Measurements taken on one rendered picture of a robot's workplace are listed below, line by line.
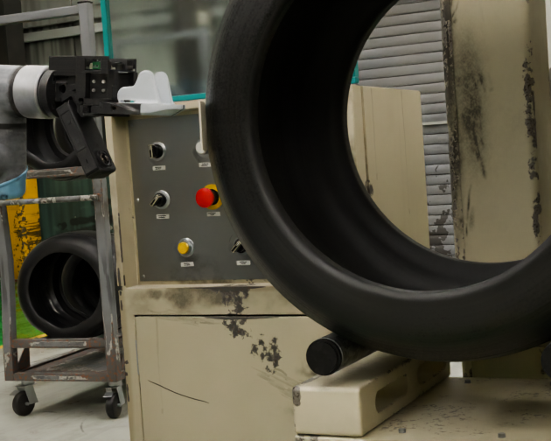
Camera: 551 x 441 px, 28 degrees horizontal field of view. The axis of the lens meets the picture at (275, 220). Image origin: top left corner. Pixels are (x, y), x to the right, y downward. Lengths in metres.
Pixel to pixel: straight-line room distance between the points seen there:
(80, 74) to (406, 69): 9.59
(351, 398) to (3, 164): 0.62
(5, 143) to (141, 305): 0.74
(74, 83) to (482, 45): 0.58
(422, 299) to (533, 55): 0.51
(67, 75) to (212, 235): 0.75
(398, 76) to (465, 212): 9.47
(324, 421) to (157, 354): 0.97
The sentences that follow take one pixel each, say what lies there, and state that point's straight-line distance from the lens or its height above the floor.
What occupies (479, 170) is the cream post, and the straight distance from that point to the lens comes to 1.61.
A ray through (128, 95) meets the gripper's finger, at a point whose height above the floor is 1.24.
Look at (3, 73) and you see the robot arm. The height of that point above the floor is 1.29.
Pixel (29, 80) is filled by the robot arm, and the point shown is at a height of 1.27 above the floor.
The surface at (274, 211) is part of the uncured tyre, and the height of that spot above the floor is 1.08.
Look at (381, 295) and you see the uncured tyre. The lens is 1.24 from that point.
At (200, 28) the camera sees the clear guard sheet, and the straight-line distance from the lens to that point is 2.20.
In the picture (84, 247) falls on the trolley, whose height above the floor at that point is 0.80.
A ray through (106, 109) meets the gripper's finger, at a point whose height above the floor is 1.22.
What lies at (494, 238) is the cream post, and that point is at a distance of 1.61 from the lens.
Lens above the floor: 1.13
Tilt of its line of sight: 3 degrees down
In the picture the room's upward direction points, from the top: 4 degrees counter-clockwise
